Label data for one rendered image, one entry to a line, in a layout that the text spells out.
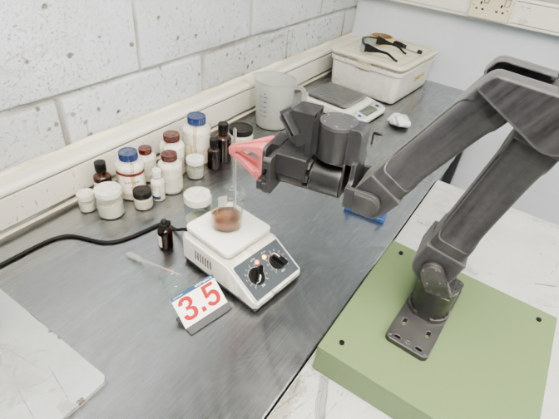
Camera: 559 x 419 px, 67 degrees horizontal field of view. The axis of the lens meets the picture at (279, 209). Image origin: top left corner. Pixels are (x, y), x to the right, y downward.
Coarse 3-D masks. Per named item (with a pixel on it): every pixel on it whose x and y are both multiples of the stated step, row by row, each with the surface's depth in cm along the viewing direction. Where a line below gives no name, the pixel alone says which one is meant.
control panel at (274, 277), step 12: (276, 240) 83; (264, 252) 80; (276, 252) 82; (240, 264) 77; (252, 264) 78; (264, 264) 79; (288, 264) 81; (240, 276) 76; (276, 276) 79; (288, 276) 80; (252, 288) 75; (264, 288) 77
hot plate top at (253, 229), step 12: (204, 216) 83; (252, 216) 84; (192, 228) 80; (204, 228) 80; (252, 228) 82; (264, 228) 82; (204, 240) 78; (216, 240) 78; (228, 240) 78; (240, 240) 78; (252, 240) 79; (228, 252) 76
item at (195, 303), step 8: (200, 288) 75; (208, 288) 76; (216, 288) 77; (184, 296) 73; (192, 296) 74; (200, 296) 75; (208, 296) 76; (216, 296) 77; (176, 304) 72; (184, 304) 73; (192, 304) 74; (200, 304) 75; (208, 304) 75; (216, 304) 76; (184, 312) 73; (192, 312) 73; (200, 312) 74; (184, 320) 72; (192, 320) 73
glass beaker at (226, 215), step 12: (216, 192) 79; (228, 192) 80; (240, 192) 79; (216, 204) 75; (228, 204) 75; (240, 204) 76; (216, 216) 77; (228, 216) 77; (240, 216) 78; (216, 228) 79; (228, 228) 78; (240, 228) 81
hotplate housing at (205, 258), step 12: (192, 240) 80; (264, 240) 82; (192, 252) 82; (204, 252) 79; (216, 252) 78; (240, 252) 78; (252, 252) 79; (204, 264) 81; (216, 264) 77; (228, 264) 76; (216, 276) 79; (228, 276) 76; (228, 288) 78; (240, 288) 75; (276, 288) 78; (240, 300) 78; (252, 300) 75; (264, 300) 76
